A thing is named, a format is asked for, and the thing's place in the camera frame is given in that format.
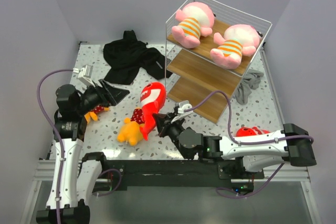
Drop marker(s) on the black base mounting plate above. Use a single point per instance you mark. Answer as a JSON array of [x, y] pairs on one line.
[[173, 173]]

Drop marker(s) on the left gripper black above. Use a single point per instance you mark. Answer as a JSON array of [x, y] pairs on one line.
[[114, 94]]

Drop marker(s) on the grey crumpled cloth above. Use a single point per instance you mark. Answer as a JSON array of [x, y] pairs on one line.
[[249, 82]]

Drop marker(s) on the white wire wooden shelf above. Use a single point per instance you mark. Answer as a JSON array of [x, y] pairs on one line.
[[195, 75]]

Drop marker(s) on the red shark plush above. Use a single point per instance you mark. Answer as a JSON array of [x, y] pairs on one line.
[[250, 131]]

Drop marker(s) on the orange bear plush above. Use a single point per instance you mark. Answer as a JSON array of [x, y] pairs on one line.
[[130, 131], [93, 114]]

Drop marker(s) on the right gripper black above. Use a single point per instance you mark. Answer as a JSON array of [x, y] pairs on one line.
[[166, 126]]

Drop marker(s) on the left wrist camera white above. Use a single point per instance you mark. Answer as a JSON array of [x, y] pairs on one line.
[[84, 74]]

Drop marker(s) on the red whale plush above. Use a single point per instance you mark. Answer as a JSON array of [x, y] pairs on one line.
[[152, 100]]

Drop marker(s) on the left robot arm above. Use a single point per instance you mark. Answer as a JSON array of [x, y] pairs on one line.
[[75, 177]]

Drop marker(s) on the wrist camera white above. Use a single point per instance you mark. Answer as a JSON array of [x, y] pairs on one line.
[[84, 74], [182, 110]]

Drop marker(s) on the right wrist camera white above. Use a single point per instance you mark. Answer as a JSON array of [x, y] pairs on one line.
[[182, 110]]

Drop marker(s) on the pink striped plush doll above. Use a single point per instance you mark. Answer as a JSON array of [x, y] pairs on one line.
[[196, 20], [237, 41]]

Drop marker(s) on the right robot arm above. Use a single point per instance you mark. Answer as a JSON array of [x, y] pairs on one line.
[[291, 144]]

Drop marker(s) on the black cloth garment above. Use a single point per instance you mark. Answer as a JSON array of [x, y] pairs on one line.
[[127, 55]]

